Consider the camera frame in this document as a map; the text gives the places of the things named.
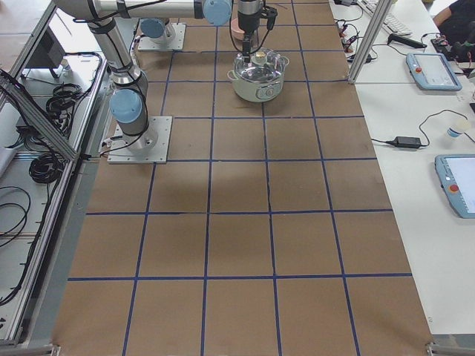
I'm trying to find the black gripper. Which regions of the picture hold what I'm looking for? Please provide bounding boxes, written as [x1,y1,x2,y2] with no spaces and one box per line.
[237,0,278,62]

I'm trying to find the glass pot lid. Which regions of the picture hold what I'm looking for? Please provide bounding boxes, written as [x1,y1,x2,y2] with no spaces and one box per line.
[233,48,289,83]

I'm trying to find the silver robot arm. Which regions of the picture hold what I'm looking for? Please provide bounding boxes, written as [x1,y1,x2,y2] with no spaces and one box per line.
[137,18,186,52]
[55,1,278,151]

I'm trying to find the pale green electric pot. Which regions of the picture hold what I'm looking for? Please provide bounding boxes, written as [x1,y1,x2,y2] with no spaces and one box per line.
[227,69,285,102]

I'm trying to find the pink bowl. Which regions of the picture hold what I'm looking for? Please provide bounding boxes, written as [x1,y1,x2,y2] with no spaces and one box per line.
[231,18,244,41]

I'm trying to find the white keyboard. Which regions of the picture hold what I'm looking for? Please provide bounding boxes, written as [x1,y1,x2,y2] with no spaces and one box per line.
[358,0,413,36]

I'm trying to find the black handheld tool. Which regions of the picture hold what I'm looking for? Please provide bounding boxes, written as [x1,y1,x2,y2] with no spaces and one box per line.
[387,33,427,49]

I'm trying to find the black power adapter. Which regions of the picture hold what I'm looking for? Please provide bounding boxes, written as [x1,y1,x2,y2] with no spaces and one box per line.
[385,136,423,149]

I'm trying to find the blue teach pendant far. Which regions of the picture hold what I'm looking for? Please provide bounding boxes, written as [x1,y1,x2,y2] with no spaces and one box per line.
[405,53,462,91]

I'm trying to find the blue teach pendant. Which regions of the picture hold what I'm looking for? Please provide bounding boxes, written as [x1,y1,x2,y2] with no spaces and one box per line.
[434,154,474,219]
[405,53,462,91]

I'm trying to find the brown paper table mat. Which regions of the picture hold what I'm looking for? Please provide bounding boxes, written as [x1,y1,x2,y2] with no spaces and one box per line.
[53,1,431,355]

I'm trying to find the black monitor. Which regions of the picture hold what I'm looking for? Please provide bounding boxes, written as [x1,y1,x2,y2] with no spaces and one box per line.
[25,27,65,79]

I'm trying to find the paper cup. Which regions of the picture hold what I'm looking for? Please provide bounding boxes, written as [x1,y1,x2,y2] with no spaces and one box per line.
[447,119,471,138]

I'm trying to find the blue teach pendant near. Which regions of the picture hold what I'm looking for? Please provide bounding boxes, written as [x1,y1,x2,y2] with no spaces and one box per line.
[434,154,474,219]

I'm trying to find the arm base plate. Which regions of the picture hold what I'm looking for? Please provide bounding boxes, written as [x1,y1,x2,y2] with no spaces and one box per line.
[107,116,173,164]
[137,22,186,52]

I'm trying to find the aluminium frame post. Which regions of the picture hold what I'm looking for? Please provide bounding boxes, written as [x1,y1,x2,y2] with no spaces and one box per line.
[348,0,392,85]

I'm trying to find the coiled black cables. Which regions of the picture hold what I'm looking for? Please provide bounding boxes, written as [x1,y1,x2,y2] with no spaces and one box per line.
[28,83,93,184]

